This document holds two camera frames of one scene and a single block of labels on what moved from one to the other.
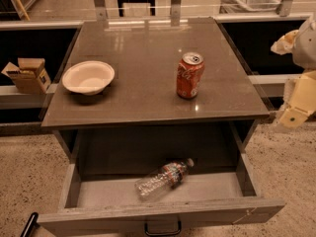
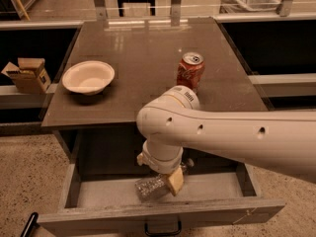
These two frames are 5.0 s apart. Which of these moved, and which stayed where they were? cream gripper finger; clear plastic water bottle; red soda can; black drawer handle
Moved: cream gripper finger
Stayed: black drawer handle; red soda can; clear plastic water bottle
